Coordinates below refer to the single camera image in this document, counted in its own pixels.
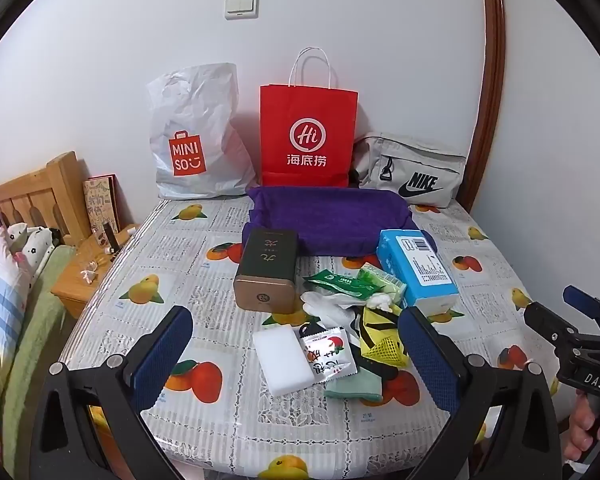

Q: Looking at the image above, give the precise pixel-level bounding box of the red paper bag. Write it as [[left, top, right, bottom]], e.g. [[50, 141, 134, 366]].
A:
[[259, 46, 359, 188]]

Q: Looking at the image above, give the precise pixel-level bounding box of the grey waist bag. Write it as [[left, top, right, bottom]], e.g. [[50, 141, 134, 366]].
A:
[[352, 132, 467, 209]]

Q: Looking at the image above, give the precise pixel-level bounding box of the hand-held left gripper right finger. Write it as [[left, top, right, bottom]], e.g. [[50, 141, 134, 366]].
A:
[[398, 306, 563, 480]]

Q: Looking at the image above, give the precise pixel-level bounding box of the person's right hand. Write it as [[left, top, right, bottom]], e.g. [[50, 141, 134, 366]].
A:
[[562, 394, 600, 463]]

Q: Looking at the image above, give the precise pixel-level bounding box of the white plastic shopping bag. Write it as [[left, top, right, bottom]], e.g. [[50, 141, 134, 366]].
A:
[[146, 62, 257, 200]]

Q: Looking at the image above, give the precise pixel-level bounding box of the blue tissue pack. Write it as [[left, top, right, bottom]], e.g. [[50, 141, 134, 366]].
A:
[[376, 229, 459, 309]]

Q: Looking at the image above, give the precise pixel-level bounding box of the brown patterned book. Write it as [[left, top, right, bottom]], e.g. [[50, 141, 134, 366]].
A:
[[82, 174, 122, 241]]

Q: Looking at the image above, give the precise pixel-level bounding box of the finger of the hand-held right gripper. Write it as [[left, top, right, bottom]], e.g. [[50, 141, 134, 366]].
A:
[[524, 301, 581, 346], [563, 285, 600, 333]]

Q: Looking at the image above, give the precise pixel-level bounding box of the brown wooden door frame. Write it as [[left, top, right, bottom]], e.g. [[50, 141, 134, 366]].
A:
[[472, 0, 506, 216]]

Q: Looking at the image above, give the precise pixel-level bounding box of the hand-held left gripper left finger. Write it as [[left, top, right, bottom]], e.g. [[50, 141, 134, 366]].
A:
[[28, 305, 195, 480]]

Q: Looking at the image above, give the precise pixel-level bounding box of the clear plastic bag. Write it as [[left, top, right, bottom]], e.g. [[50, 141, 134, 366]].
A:
[[300, 290, 363, 333]]

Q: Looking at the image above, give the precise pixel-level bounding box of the red and white sachet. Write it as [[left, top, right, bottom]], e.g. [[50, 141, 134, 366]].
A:
[[300, 326, 358, 378]]

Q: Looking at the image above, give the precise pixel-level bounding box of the light green tissue packet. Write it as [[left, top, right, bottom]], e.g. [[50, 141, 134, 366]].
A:
[[356, 262, 407, 301]]

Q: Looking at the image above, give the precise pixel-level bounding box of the wooden nightstand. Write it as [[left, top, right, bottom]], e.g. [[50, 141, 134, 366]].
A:
[[51, 224, 142, 319]]

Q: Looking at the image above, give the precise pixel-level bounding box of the green wet wipe packet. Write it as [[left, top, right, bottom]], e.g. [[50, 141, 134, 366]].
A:
[[302, 269, 381, 302]]

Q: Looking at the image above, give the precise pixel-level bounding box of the white wall switch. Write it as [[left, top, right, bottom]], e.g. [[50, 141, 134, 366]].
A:
[[224, 0, 259, 20]]

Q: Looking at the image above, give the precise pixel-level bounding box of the wooden headboard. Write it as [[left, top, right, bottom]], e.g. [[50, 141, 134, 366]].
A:
[[0, 151, 88, 246]]

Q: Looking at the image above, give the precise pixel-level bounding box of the white spotted plush toy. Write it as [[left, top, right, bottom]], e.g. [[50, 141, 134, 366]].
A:
[[6, 223, 61, 273]]

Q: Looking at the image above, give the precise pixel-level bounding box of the purple towel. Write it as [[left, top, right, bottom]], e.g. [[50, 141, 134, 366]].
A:
[[241, 185, 437, 256]]

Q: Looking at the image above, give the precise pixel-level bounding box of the yellow mesh pouch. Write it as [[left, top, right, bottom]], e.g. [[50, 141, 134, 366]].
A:
[[357, 305, 411, 367]]

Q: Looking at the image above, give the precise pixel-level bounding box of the green blanket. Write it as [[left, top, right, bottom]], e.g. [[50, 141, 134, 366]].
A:
[[0, 245, 81, 461]]

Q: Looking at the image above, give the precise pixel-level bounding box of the white sponge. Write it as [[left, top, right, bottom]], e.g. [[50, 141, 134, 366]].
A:
[[252, 330, 317, 392]]

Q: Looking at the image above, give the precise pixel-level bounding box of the dark green tin box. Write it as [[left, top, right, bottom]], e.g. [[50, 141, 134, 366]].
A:
[[232, 227, 299, 313]]

